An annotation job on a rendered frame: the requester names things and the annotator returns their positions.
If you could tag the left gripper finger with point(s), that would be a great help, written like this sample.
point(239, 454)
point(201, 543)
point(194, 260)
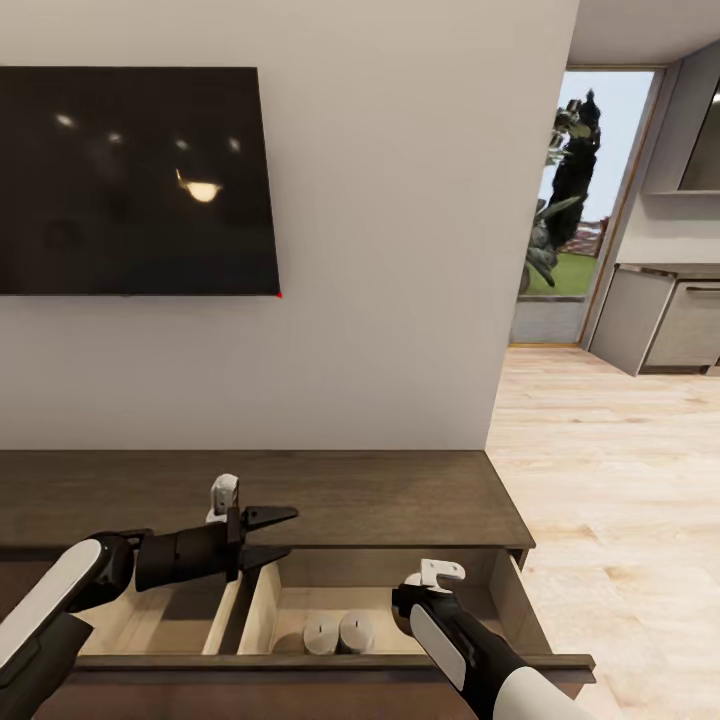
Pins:
point(255, 518)
point(257, 558)

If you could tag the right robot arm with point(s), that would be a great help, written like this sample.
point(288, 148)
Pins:
point(496, 682)

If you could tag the pillar candle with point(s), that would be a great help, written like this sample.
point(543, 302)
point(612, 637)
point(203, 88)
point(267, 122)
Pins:
point(356, 634)
point(321, 634)
point(402, 623)

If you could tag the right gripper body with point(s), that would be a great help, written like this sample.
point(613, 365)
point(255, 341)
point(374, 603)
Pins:
point(408, 594)

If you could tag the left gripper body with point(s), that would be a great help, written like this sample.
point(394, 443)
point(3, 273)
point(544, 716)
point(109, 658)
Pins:
point(207, 550)

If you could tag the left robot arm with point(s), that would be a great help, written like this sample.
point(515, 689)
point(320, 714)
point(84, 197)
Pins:
point(40, 640)

